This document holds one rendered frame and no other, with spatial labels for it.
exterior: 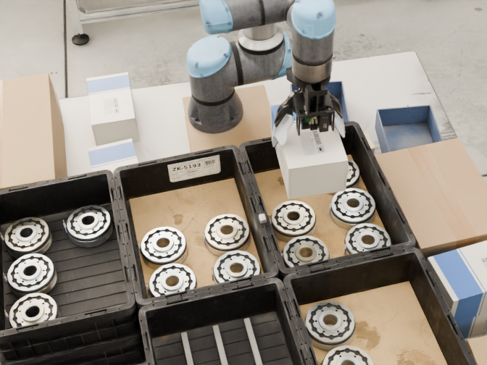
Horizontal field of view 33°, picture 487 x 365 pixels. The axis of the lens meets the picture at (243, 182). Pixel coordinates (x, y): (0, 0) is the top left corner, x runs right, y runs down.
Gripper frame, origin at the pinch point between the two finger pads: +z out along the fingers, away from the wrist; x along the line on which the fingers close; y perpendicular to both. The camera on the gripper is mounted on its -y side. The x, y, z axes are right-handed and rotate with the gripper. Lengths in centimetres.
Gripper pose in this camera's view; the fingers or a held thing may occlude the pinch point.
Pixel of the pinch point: (307, 139)
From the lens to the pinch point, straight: 169.6
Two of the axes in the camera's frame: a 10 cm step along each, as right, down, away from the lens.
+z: 0.4, 6.7, 7.4
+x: 9.9, -1.4, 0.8
